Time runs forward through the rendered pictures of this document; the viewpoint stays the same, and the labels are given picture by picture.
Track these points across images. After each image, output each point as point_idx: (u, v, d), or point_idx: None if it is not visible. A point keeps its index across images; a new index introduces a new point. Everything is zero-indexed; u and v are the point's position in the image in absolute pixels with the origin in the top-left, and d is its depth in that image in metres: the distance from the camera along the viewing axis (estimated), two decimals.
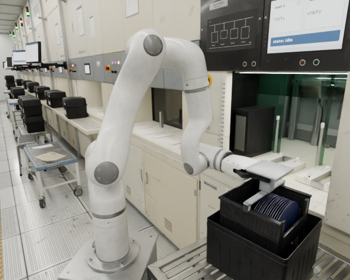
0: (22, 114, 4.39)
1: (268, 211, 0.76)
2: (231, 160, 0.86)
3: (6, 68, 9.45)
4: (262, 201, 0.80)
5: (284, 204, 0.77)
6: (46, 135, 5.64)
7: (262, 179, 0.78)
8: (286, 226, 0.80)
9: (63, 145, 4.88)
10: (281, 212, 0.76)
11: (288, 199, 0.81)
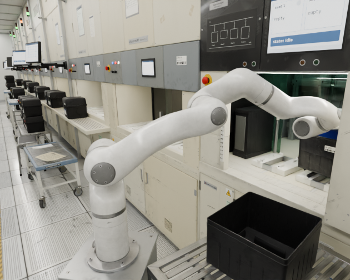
0: (22, 114, 4.39)
1: None
2: None
3: (6, 68, 9.45)
4: None
5: None
6: (46, 135, 5.64)
7: None
8: None
9: (63, 145, 4.88)
10: None
11: None
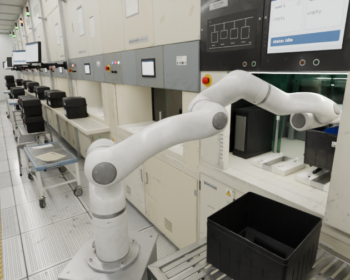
0: (22, 114, 4.39)
1: None
2: None
3: (6, 68, 9.45)
4: None
5: None
6: (46, 135, 5.64)
7: None
8: None
9: (63, 145, 4.88)
10: None
11: None
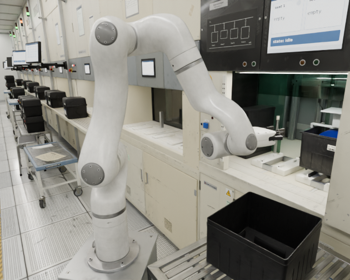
0: (22, 114, 4.39)
1: None
2: (260, 132, 0.83)
3: (6, 68, 9.45)
4: None
5: None
6: (46, 135, 5.64)
7: (282, 135, 0.90)
8: None
9: (63, 145, 4.88)
10: None
11: None
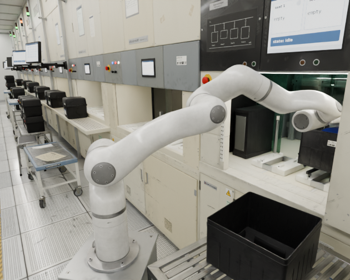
0: (22, 114, 4.39)
1: None
2: None
3: (6, 68, 9.45)
4: None
5: None
6: (46, 135, 5.64)
7: None
8: None
9: (63, 145, 4.88)
10: None
11: None
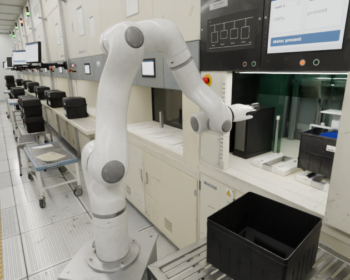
0: (22, 114, 4.39)
1: None
2: (238, 109, 1.04)
3: (6, 68, 9.45)
4: None
5: None
6: (46, 135, 5.64)
7: (256, 109, 1.11)
8: None
9: (63, 145, 4.88)
10: None
11: (332, 130, 1.22)
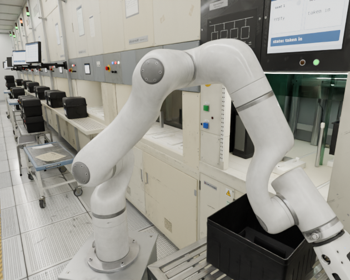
0: (22, 114, 4.39)
1: None
2: None
3: (6, 68, 9.45)
4: None
5: None
6: (46, 135, 5.64)
7: None
8: None
9: (63, 145, 4.88)
10: None
11: None
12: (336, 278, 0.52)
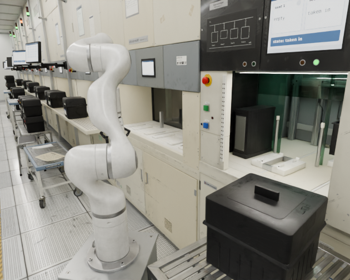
0: (22, 114, 4.39)
1: None
2: None
3: (6, 68, 9.45)
4: None
5: None
6: (46, 135, 5.64)
7: None
8: None
9: (63, 145, 4.88)
10: None
11: None
12: None
